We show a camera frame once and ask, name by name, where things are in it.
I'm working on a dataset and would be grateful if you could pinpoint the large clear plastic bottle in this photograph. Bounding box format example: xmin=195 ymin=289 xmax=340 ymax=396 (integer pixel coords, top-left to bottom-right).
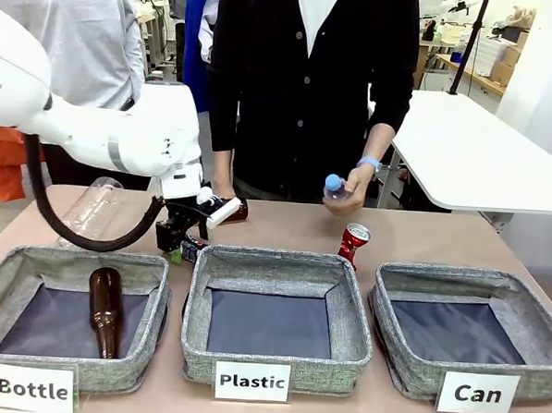
xmin=55 ymin=175 xmax=164 ymax=255

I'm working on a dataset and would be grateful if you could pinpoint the person's right forearm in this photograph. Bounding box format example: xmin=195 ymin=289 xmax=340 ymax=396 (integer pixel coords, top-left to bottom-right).
xmin=211 ymin=148 xmax=237 ymax=181

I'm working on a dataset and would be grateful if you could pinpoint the brown glass bottle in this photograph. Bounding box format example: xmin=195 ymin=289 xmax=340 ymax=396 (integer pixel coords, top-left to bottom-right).
xmin=85 ymin=265 xmax=128 ymax=361
xmin=218 ymin=197 xmax=251 ymax=226

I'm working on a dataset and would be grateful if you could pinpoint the cardboard boxes stack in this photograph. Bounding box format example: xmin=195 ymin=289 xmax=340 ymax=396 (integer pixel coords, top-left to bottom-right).
xmin=488 ymin=28 xmax=531 ymax=89

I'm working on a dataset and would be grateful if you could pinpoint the small blue-capped plastic bottle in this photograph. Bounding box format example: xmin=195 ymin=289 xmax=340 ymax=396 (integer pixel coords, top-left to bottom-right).
xmin=322 ymin=172 xmax=360 ymax=207

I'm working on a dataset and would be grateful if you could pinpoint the white side table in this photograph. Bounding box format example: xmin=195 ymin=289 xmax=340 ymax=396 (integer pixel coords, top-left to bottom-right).
xmin=362 ymin=87 xmax=552 ymax=218

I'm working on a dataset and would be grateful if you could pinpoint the red crushed can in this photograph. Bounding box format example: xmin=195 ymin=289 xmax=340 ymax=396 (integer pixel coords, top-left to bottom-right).
xmin=336 ymin=222 xmax=374 ymax=273

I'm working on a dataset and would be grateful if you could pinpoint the orange garment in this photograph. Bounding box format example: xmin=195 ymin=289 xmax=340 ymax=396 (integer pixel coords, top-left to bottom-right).
xmin=0 ymin=126 xmax=48 ymax=205

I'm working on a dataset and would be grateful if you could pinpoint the wooden workbench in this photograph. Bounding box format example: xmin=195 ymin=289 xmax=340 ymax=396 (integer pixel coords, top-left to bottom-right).
xmin=432 ymin=51 xmax=508 ymax=97

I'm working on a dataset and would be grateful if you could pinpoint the person in blue garment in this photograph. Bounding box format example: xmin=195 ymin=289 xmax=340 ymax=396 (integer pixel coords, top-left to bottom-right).
xmin=179 ymin=0 xmax=221 ymax=115

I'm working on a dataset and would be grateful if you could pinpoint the blue wristwatch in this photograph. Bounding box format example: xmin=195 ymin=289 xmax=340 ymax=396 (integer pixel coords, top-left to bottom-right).
xmin=355 ymin=155 xmax=383 ymax=175

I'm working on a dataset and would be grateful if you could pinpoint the person's right hand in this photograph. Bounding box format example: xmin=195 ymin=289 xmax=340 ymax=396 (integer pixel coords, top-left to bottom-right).
xmin=211 ymin=176 xmax=238 ymax=200

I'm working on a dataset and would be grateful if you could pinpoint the person's left hand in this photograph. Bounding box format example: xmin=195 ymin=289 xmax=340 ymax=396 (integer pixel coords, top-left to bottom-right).
xmin=321 ymin=161 xmax=377 ymax=219

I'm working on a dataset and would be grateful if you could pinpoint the white Can label card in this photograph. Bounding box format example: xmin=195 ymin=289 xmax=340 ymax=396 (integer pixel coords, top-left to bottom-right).
xmin=435 ymin=370 xmax=522 ymax=413

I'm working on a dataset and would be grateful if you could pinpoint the grey basket labelled Bottle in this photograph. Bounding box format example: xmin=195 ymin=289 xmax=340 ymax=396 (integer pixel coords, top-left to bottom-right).
xmin=0 ymin=243 xmax=175 ymax=399

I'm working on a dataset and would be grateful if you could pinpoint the person in grey shirt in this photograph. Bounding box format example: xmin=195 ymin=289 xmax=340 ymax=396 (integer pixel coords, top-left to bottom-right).
xmin=0 ymin=0 xmax=150 ymax=192

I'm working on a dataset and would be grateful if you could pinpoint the person in black cardigan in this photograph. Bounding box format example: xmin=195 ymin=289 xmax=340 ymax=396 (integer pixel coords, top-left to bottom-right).
xmin=201 ymin=0 xmax=423 ymax=210

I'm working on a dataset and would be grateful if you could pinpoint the white Bottle label card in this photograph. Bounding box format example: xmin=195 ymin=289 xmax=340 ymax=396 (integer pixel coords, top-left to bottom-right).
xmin=0 ymin=359 xmax=80 ymax=413

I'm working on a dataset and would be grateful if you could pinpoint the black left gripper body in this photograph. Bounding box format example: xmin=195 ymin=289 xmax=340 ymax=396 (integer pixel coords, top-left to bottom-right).
xmin=154 ymin=200 xmax=212 ymax=255

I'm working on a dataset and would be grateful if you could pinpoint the grey basket labelled Plastic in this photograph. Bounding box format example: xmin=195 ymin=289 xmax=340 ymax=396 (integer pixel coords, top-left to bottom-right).
xmin=178 ymin=242 xmax=379 ymax=400

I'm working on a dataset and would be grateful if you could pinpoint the white Plastic label card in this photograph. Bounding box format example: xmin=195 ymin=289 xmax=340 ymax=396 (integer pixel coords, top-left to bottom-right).
xmin=212 ymin=359 xmax=293 ymax=405

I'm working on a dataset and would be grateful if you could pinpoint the grey basket labelled Can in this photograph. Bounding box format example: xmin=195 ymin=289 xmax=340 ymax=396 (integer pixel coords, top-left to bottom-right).
xmin=362 ymin=261 xmax=552 ymax=408

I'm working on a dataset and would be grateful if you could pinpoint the black corrugated cable hose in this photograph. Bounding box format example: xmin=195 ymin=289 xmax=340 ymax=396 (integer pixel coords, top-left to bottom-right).
xmin=18 ymin=130 xmax=169 ymax=257

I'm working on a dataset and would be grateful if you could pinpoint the person's left forearm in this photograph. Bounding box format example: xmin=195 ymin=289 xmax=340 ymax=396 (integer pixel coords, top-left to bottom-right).
xmin=360 ymin=121 xmax=398 ymax=166

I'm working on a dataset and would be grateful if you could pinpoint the black tripod pole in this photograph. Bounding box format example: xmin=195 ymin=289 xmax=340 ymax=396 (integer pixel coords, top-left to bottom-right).
xmin=448 ymin=0 xmax=493 ymax=98

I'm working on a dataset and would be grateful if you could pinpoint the dark crushed can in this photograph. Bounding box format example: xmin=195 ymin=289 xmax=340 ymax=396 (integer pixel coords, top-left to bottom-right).
xmin=180 ymin=237 xmax=210 ymax=262

